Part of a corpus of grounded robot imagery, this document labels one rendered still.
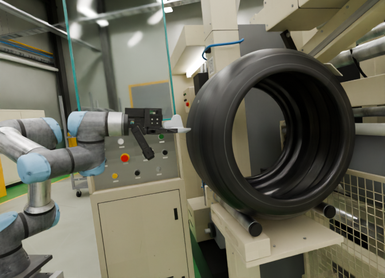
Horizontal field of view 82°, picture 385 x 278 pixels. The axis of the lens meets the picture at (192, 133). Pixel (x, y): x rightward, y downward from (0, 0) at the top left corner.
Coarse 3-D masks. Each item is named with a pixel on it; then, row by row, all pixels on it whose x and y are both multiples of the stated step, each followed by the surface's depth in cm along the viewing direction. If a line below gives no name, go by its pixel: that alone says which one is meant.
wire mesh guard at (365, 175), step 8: (360, 176) 83; (368, 176) 80; (376, 176) 77; (344, 192) 91; (344, 200) 91; (352, 200) 88; (352, 216) 89; (344, 224) 93; (352, 224) 89; (376, 224) 80; (360, 232) 86; (376, 232) 80; (384, 232) 77; (360, 240) 87; (376, 240) 80; (384, 240) 77; (352, 248) 91; (368, 248) 84; (376, 248) 81; (384, 248) 78; (304, 256) 120; (312, 256) 115; (336, 256) 99; (344, 256) 95; (368, 256) 84; (376, 256) 81; (304, 264) 121; (368, 272) 85
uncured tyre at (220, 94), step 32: (256, 64) 66; (288, 64) 67; (320, 64) 71; (224, 96) 64; (288, 96) 98; (320, 96) 86; (192, 128) 74; (224, 128) 64; (288, 128) 101; (320, 128) 92; (352, 128) 74; (192, 160) 81; (224, 160) 64; (288, 160) 100; (320, 160) 89; (224, 192) 68; (256, 192) 67; (288, 192) 90; (320, 192) 72
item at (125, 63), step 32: (64, 0) 120; (96, 0) 124; (128, 0) 128; (160, 0) 132; (96, 32) 125; (128, 32) 129; (160, 32) 133; (96, 64) 126; (128, 64) 130; (160, 64) 134; (96, 96) 127; (128, 96) 130; (160, 96) 134
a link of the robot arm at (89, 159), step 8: (80, 144) 65; (88, 144) 64; (96, 144) 65; (104, 144) 69; (72, 152) 61; (80, 152) 63; (88, 152) 64; (96, 152) 66; (104, 152) 69; (80, 160) 62; (88, 160) 64; (96, 160) 66; (104, 160) 69; (80, 168) 63; (88, 168) 65; (96, 168) 66; (104, 168) 70; (88, 176) 66
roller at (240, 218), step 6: (216, 198) 100; (222, 204) 92; (228, 210) 86; (234, 210) 81; (234, 216) 80; (240, 216) 76; (246, 216) 74; (240, 222) 75; (246, 222) 72; (252, 222) 70; (258, 222) 70; (246, 228) 71; (252, 228) 69; (258, 228) 69; (252, 234) 69; (258, 234) 69
